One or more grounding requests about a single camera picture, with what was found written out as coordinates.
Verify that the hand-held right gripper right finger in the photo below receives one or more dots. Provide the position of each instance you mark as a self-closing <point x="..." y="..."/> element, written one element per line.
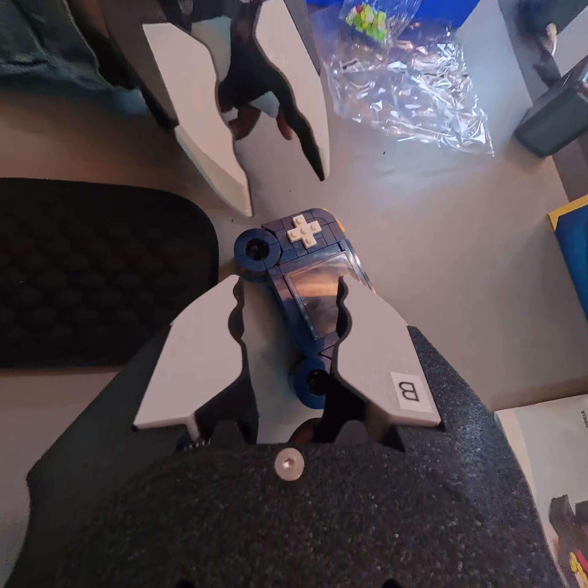
<point x="381" y="358"/>

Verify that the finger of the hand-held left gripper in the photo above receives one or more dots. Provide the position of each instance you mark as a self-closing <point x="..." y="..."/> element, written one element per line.
<point x="298" y="69"/>
<point x="193" y="105"/>

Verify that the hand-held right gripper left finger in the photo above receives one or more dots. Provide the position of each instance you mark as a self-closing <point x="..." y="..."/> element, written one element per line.
<point x="193" y="358"/>

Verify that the dark blue brick game console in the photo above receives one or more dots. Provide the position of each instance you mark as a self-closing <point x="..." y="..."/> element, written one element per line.
<point x="294" y="257"/>

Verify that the person's left forearm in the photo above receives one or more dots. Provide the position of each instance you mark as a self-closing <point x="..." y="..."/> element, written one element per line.
<point x="46" y="46"/>

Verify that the person's left hand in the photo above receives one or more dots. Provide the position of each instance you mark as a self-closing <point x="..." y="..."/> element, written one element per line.
<point x="243" y="123"/>

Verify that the green toy bricks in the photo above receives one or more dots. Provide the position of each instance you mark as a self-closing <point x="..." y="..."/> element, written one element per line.
<point x="367" y="20"/>

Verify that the clear plastic bag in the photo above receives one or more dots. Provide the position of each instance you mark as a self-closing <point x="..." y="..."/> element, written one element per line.
<point x="413" y="92"/>

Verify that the black quilted pad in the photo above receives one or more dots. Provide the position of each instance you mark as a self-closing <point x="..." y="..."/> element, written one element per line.
<point x="92" y="275"/>

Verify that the large blue plastic bin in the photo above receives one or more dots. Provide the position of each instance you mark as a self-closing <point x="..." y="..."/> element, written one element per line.
<point x="436" y="11"/>

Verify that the white instruction booklet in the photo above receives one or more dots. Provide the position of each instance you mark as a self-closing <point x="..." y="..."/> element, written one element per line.
<point x="551" y="450"/>

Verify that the blue yellow toy set box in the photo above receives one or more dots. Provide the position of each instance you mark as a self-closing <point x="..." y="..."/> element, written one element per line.
<point x="574" y="257"/>

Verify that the dark grey small box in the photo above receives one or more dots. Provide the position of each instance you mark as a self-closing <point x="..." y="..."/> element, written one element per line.
<point x="556" y="115"/>
<point x="544" y="50"/>

